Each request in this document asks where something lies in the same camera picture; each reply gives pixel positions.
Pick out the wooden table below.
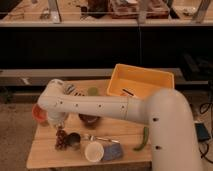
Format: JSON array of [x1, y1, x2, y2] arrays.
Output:
[[26, 79, 153, 170]]

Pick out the green chili pepper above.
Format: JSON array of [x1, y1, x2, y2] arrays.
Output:
[[133, 127, 149, 151]]

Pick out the blue-grey sponge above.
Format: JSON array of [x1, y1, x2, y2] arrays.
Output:
[[102, 143, 123, 161]]

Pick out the white cup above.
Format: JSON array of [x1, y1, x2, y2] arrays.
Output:
[[84, 142, 104, 163]]

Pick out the yellow plastic bin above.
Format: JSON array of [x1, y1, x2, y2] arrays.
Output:
[[107, 64, 175, 99]]

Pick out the red bowl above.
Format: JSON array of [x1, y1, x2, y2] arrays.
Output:
[[32, 104, 48, 126]]

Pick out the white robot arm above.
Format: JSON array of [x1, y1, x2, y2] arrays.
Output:
[[38, 79, 203, 171]]

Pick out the green plastic cup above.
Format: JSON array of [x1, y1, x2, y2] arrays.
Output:
[[87, 87, 99, 96]]

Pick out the dark purple bowl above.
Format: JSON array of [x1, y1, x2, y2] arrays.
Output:
[[79, 114, 99, 127]]

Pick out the metal cup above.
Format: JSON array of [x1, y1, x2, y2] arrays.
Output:
[[67, 132, 81, 150]]

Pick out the dark grape bunch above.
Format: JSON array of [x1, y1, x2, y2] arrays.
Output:
[[55, 129, 67, 150]]

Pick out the metal spoon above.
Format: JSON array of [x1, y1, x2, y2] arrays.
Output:
[[88, 135, 119, 143]]

